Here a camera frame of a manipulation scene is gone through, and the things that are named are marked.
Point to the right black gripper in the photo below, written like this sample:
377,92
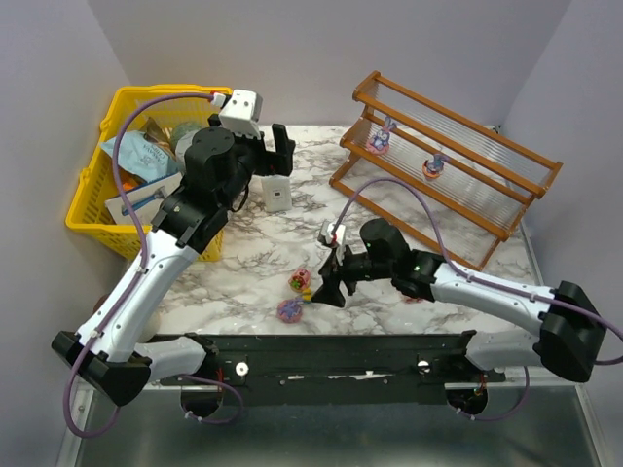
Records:
342,271

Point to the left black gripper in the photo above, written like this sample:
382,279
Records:
269,156

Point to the purple bunny pink donut toy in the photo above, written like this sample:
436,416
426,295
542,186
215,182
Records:
290,311

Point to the purple bunny pink base toy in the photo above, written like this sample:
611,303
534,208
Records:
379,143

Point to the purple bunny orange cup toy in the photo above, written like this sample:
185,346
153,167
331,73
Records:
433,167

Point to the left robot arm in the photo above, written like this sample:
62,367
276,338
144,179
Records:
105,351

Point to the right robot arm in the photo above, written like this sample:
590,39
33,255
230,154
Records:
554,328

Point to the wooden tiered shelf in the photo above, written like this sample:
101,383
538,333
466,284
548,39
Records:
478,183

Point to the small yellow blue toy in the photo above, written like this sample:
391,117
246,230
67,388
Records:
306,295

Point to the white bottle black cap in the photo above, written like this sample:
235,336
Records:
276,193

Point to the grey roll in basket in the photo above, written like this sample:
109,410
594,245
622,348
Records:
182,146

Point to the green round container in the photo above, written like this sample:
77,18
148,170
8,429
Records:
182,129

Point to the blue pouch package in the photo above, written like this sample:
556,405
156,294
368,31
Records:
144,159

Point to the razor package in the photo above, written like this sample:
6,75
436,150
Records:
145,200

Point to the yellow plastic basket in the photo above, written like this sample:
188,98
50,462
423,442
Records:
87,213

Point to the brown tape roll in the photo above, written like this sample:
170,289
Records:
99,304

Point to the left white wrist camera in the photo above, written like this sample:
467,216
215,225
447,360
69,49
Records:
239,112

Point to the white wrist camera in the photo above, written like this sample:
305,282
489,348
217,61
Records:
239,112
333,236

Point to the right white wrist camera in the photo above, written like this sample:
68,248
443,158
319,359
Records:
333,236

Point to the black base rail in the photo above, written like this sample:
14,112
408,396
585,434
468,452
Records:
274,370

